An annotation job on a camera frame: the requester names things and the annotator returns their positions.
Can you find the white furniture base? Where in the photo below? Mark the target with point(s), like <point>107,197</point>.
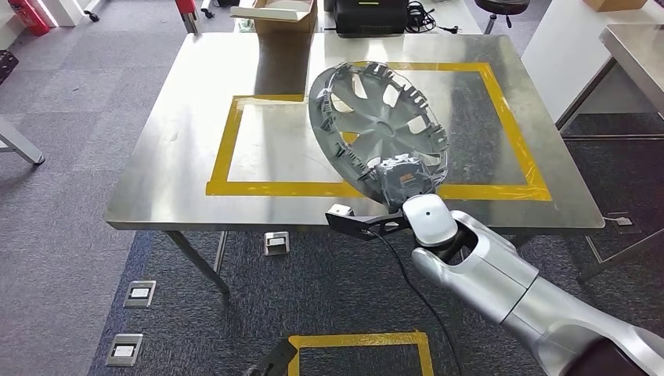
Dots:
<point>67,10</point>

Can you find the black case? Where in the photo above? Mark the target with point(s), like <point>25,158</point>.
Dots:
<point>371,18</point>

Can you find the black caster wheel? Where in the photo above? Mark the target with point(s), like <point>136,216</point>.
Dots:
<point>92,15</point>

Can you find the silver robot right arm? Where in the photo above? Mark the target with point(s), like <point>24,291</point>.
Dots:
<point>493,275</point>

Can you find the grey plastic wheel cover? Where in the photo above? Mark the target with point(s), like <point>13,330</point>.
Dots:
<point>373,124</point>

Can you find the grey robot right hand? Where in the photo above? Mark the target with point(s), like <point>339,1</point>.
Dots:
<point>404,181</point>

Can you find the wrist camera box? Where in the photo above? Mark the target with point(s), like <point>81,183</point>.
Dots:
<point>352,220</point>
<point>277,358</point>

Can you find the cardboard box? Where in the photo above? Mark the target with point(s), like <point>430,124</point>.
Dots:
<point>614,4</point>

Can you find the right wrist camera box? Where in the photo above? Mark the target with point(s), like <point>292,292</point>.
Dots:
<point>352,220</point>

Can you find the yellow tape frame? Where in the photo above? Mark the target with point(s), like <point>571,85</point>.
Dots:
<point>259,188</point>

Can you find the steel floor socket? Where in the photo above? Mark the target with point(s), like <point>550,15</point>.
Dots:
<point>124,350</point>
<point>140,294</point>
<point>276,243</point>

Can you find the white partition panel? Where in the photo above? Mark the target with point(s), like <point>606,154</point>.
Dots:
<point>560,57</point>

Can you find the black stool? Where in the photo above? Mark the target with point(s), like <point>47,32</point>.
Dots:
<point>502,6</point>

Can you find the brown box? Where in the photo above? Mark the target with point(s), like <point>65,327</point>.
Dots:
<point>285,15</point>

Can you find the yellow tape square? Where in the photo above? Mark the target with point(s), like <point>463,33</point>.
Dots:
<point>363,340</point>

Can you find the black plastic crate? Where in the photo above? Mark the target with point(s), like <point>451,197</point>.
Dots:
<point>6,66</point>

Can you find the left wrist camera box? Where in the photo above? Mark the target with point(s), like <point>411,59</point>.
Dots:
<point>277,358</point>

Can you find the steel workbench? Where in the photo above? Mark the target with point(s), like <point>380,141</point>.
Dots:
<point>171,155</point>
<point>638,57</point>

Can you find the red fire extinguisher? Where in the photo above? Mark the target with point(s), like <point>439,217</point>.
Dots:
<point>28,15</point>

